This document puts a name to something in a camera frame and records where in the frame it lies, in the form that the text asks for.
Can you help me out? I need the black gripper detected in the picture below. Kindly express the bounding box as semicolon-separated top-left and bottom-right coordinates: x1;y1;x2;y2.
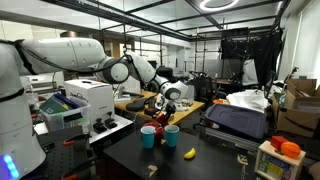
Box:
165;101;176;117

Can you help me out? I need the red plastic cup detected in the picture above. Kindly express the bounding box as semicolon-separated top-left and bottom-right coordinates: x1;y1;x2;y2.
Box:
156;113;171;126

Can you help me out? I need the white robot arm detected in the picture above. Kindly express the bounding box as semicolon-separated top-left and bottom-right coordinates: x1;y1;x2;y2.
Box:
0;37;188;180

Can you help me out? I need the blue cup right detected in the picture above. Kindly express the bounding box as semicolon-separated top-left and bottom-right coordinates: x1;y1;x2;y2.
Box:
165;125;180;147

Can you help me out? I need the blue cup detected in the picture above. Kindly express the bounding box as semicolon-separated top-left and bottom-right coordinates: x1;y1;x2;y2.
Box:
141;126;155;149
165;125;180;147

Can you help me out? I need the red bowl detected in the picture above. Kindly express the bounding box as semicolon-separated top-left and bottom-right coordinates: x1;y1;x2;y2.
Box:
144;122;164;138

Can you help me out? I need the blue cup left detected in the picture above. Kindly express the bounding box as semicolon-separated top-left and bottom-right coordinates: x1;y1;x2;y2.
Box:
141;126;155;149

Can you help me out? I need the orange bowl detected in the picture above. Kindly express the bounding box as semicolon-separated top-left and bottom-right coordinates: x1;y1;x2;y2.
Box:
213;99;229;104

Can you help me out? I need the wooden desk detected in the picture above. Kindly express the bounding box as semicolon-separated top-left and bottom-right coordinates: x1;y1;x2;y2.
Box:
114;98;204;125

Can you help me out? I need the black office chair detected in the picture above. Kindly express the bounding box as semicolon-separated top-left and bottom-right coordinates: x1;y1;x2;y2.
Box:
155;66;178;84

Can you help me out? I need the yellow toy banana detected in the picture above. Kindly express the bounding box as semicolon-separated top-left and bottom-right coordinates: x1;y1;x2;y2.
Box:
184;148;196;159

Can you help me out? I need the white cardboard box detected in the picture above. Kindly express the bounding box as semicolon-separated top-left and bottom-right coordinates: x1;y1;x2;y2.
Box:
64;79;115;128

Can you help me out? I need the blue plastic bin lid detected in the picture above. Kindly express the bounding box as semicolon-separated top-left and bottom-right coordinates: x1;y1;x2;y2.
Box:
205;104;268;139

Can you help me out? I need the red toy block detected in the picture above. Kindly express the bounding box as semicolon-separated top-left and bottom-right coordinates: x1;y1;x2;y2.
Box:
270;136;287;150

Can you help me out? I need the clear plastic storage bin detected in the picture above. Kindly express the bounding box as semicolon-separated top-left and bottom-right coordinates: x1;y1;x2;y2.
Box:
40;96;90;132

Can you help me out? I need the black curtain backdrop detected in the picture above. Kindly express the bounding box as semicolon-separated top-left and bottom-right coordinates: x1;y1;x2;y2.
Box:
221;28;283;86

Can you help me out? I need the wooden toy box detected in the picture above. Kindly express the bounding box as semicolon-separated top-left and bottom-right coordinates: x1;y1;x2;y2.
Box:
254;140;306;180

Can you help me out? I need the orange toy ball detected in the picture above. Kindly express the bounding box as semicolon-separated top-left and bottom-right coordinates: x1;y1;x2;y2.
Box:
280;141;301;158

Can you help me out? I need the brown cardboard box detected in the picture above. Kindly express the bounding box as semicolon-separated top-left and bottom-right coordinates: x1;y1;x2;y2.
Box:
272;79;320;139

